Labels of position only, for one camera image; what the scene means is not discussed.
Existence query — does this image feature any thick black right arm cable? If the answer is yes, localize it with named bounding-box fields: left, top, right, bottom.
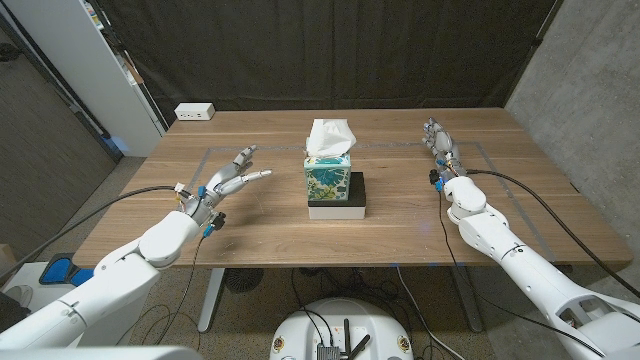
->
left=467, top=168, right=640, bottom=299

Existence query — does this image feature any white floor cable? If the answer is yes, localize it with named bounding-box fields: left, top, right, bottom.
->
left=394, top=264, right=466, bottom=360

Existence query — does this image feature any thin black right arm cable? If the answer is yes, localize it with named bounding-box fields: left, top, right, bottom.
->
left=437, top=189, right=609, bottom=357

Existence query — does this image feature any white tissue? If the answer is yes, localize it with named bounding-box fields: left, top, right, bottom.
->
left=305, top=118, right=358, bottom=159

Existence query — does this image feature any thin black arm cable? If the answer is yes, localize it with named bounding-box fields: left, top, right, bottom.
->
left=437, top=189, right=609, bottom=357
left=149, top=234, right=207, bottom=347

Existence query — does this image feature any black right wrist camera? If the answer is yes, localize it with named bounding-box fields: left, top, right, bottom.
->
left=428, top=168, right=446, bottom=194

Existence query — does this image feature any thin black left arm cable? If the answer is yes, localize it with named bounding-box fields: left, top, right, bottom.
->
left=149, top=234, right=207, bottom=347

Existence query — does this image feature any white robot head edge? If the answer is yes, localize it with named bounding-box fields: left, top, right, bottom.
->
left=0, top=344, right=204, bottom=360

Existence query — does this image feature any black and white box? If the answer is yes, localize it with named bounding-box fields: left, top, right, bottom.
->
left=307, top=171, right=367, bottom=221

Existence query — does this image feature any grey table leg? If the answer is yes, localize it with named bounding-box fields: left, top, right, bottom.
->
left=452, top=265, right=485, bottom=334

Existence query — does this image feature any white power strip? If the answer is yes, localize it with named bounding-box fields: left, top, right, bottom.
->
left=173, top=102, right=217, bottom=122

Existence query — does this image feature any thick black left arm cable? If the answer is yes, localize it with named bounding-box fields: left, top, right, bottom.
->
left=0, top=184, right=194, bottom=279

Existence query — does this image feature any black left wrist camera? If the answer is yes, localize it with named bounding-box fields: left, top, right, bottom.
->
left=202, top=211, right=227, bottom=239

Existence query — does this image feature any teal floral tissue box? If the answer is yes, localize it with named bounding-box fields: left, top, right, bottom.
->
left=303, top=153, right=353, bottom=203

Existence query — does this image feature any white table leg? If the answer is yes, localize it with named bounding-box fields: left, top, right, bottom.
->
left=197, top=267, right=226, bottom=335

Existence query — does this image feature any blue foot pedal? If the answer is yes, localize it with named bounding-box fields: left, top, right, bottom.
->
left=38, top=252, right=101, bottom=289

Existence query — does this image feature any black round floor fan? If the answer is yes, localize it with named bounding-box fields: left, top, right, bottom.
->
left=223, top=267, right=265, bottom=294

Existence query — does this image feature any white cabinet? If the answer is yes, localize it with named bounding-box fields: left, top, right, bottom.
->
left=2, top=0, right=169, bottom=158

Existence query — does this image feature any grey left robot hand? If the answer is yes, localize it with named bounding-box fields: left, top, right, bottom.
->
left=179, top=144, right=274, bottom=229

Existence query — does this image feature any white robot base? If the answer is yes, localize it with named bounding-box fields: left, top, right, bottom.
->
left=269, top=297, right=415, bottom=360

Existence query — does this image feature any black curtain backdrop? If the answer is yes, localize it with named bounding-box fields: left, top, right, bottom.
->
left=94, top=0, right=559, bottom=126

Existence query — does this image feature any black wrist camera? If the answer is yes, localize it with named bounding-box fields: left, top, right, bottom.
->
left=202, top=211, right=227, bottom=239
left=428, top=168, right=446, bottom=194

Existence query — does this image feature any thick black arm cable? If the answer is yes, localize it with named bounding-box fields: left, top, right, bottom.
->
left=0, top=184, right=194, bottom=279
left=467, top=168, right=640, bottom=299

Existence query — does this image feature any white sneaker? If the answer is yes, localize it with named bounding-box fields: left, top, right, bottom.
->
left=15, top=284, right=36, bottom=306

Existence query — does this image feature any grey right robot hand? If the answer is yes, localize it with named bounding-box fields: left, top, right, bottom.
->
left=422, top=117, right=469, bottom=182

